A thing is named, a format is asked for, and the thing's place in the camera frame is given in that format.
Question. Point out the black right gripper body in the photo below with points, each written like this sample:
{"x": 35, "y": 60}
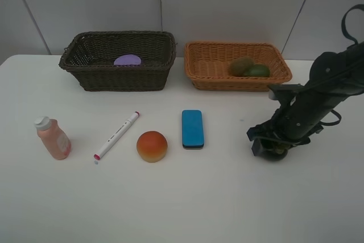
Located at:
{"x": 297, "y": 118}

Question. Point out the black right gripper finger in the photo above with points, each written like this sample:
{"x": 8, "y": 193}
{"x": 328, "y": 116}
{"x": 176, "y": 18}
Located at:
{"x": 258, "y": 148}

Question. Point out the dark purple mangosteen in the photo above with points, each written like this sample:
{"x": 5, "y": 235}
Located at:
{"x": 273, "y": 151}

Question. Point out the green lime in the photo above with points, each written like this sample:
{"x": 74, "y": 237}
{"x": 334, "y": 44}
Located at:
{"x": 257, "y": 70}

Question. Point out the brown kiwi fruit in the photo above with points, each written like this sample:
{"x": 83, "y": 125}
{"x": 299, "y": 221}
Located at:
{"x": 240, "y": 65}

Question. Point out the purple lidded round container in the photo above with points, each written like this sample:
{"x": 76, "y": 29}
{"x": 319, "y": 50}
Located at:
{"x": 127, "y": 60}

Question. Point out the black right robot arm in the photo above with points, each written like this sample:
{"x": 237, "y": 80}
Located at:
{"x": 335, "y": 73}

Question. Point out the blue whiteboard eraser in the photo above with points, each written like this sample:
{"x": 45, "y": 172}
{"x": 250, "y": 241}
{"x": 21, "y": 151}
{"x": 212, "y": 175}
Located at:
{"x": 192, "y": 129}

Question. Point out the orange wicker basket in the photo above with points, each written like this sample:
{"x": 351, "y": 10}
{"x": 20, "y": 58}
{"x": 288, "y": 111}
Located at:
{"x": 207, "y": 65}

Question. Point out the orange round bread bun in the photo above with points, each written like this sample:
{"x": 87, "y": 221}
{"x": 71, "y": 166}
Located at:
{"x": 152, "y": 146}

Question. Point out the white marker red caps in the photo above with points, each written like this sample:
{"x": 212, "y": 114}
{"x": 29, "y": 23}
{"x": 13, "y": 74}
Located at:
{"x": 116, "y": 136}

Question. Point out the dark brown wicker basket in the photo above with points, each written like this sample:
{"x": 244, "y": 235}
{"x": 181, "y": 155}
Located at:
{"x": 90, "y": 57}

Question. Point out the pink bottle white cap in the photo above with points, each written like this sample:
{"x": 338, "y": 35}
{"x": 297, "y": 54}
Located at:
{"x": 54, "y": 139}

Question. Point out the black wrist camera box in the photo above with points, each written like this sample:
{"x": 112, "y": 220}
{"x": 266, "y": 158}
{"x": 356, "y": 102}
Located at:
{"x": 281, "y": 92}

